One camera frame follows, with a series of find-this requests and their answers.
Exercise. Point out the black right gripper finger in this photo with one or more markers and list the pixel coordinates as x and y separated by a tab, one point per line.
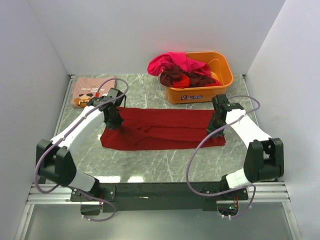
212	126
220	133

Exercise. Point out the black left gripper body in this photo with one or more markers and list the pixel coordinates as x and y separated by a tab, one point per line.
117	113

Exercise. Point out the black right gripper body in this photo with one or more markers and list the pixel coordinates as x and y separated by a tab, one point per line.
220	123

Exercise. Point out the dark red t-shirt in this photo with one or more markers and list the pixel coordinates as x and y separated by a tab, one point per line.
146	129

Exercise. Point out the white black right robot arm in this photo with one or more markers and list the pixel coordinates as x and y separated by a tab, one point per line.
264	159

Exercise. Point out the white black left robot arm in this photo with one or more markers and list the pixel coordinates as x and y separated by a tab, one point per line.
54	158

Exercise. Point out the folded pink printed t-shirt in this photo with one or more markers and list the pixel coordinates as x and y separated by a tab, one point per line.
85	89

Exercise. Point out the dark maroon crumpled shirt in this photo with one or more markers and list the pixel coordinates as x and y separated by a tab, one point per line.
167	77

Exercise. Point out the orange plastic laundry basket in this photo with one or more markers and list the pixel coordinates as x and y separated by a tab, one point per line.
219	70

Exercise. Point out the bright red crumpled shirt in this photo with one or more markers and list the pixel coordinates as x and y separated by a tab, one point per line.
182	83

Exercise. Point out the magenta pink crumpled shirt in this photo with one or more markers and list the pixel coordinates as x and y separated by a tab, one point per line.
169	60

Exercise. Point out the black base crossbar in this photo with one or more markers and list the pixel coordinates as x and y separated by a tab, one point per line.
162	196

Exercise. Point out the aluminium frame rail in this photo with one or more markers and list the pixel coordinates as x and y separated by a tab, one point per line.
29	208

